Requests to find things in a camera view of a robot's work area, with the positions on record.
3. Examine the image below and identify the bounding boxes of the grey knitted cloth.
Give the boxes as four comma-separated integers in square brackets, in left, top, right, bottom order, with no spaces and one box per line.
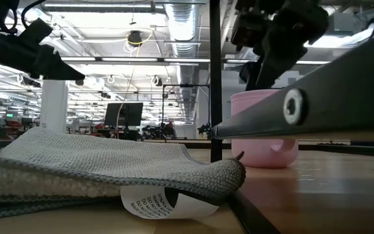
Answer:
[0,126,247,220]

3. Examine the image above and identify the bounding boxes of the raised wooden shelf grey rail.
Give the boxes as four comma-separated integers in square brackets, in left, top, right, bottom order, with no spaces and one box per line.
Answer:
[212,24,374,142]

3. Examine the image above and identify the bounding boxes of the long ceiling light strip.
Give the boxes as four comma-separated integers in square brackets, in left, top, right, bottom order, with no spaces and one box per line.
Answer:
[58,55,332,66]

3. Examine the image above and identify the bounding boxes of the silver ventilation duct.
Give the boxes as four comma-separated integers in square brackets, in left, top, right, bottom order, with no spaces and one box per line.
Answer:
[164,0,201,101]

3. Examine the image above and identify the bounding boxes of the white cloth care label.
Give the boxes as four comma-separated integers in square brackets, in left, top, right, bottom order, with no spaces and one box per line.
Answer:
[120,185,220,220]

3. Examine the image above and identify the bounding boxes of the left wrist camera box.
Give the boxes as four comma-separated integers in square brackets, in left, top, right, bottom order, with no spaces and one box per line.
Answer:
[18,18,54,46]

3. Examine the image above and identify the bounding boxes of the black ceiling cord reel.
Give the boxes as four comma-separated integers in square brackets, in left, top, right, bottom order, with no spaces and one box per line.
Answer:
[127,30,144,48]

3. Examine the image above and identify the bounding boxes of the white building pillar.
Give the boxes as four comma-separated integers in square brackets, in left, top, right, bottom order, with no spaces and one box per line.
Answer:
[40,79,69,133]

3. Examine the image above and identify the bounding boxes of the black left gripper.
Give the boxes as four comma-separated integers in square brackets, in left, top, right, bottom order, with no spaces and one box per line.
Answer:
[0,31,86,81]

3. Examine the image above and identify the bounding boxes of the pink plastic cup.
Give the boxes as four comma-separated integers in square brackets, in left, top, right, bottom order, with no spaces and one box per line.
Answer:
[230,89,300,169]

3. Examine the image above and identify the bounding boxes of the yellow power cable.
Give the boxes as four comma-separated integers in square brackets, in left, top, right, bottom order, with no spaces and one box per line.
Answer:
[115,63,136,131]

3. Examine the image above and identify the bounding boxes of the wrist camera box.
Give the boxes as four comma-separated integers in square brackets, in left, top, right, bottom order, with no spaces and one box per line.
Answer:
[231,12,263,47]
[18,18,54,46]

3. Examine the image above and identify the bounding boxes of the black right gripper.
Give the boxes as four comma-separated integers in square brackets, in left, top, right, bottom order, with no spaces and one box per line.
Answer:
[238,0,330,91]

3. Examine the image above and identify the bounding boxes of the black vertical frame post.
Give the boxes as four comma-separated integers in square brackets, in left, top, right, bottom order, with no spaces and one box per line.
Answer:
[209,0,224,163]

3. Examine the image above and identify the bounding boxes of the black monitor on cart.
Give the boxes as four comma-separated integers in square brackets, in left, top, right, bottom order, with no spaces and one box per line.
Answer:
[104,102,144,127]

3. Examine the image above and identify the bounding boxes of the black overhead camera frame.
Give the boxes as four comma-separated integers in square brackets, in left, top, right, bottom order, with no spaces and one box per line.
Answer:
[162,83,211,139]

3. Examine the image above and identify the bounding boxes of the black rolling monitor stand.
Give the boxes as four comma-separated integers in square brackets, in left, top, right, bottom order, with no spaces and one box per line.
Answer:
[121,125,139,141]

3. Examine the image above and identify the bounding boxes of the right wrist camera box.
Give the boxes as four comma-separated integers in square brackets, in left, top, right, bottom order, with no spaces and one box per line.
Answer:
[231,12,263,47]

